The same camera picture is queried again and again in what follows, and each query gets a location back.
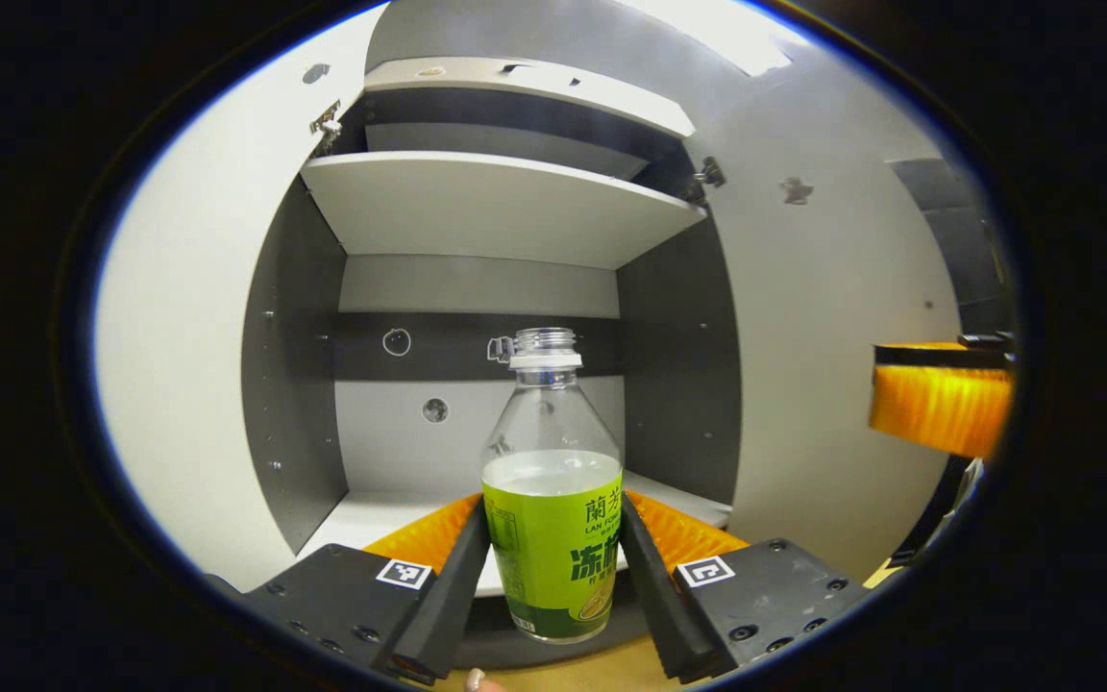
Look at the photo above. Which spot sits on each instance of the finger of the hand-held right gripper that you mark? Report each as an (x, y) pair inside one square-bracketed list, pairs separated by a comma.
[(928, 357)]

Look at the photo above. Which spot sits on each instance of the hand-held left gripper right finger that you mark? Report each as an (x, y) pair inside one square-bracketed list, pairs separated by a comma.
[(659, 605)]

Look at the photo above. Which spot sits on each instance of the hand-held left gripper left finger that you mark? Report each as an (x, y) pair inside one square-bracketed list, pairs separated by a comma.
[(448, 605)]

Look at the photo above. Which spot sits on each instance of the white cabinet door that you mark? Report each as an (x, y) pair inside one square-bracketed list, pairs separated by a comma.
[(823, 336), (188, 336)]

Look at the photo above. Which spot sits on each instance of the green label clear bottle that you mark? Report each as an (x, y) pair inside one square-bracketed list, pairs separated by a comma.
[(553, 557)]

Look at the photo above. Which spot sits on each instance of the grey cabinet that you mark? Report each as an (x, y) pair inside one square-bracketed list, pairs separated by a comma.
[(299, 384)]

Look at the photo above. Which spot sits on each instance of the metal right door hinge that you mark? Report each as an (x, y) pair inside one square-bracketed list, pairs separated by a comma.
[(709, 175)]

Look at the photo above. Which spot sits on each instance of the metal door hinge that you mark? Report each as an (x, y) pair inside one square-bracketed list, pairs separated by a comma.
[(709, 175), (326, 120)]

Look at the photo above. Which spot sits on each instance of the white cabinet shelf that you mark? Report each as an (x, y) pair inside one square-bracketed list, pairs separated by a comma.
[(496, 207)]

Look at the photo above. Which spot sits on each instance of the metal left door hinge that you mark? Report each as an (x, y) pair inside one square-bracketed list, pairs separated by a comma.
[(326, 120)]

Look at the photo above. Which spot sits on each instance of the black backdrop cloth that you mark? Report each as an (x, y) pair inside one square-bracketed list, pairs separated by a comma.
[(957, 250)]

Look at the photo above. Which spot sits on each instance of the large ceiling light panel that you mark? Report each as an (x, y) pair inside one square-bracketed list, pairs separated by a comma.
[(726, 34)]

